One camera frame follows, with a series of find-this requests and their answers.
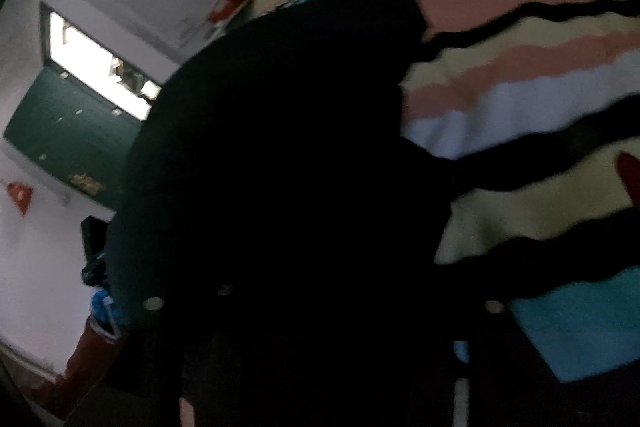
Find large black hooded garment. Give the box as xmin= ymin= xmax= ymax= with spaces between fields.
xmin=64 ymin=0 xmax=572 ymax=427

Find blue gloved left hand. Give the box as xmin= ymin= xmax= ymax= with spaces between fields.
xmin=90 ymin=287 xmax=122 ymax=339

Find green door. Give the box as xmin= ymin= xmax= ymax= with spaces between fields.
xmin=3 ymin=67 xmax=141 ymax=210

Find red box on shelf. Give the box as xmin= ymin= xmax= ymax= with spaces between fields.
xmin=208 ymin=0 xmax=246 ymax=24

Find pink Hello Kitty bed sheet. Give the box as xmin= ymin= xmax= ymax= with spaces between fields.
xmin=177 ymin=0 xmax=640 ymax=427

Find red diamond wall sticker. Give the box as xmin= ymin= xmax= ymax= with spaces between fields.
xmin=6 ymin=182 xmax=32 ymax=217

